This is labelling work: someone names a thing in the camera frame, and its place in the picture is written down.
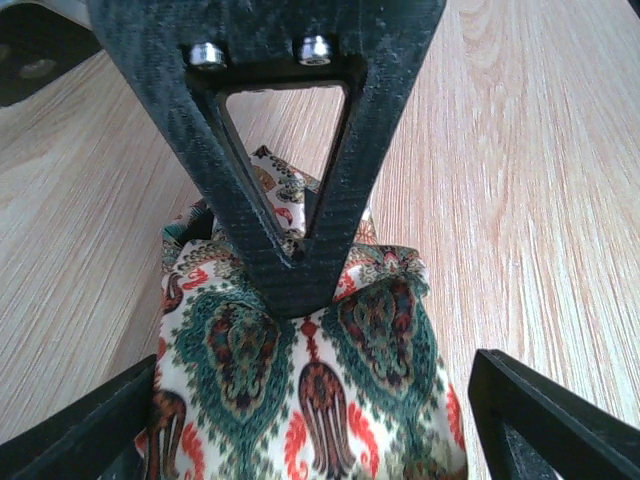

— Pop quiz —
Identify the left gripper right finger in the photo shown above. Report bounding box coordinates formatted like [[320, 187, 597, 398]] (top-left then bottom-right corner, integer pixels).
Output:
[[468, 349, 639, 479]]

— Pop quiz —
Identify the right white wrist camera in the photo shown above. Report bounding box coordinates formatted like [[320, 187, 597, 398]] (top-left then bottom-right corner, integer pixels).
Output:
[[1, 0, 101, 107]]

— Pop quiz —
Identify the floral patterned tie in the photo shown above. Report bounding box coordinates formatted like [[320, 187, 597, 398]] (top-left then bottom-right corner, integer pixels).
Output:
[[133, 144, 470, 480]]

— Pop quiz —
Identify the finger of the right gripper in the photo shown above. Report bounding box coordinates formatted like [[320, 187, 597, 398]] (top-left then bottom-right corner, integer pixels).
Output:
[[87, 1, 446, 318]]

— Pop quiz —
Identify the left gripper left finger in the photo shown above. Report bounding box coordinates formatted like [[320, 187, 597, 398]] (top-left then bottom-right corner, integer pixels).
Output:
[[1, 355, 156, 479]]

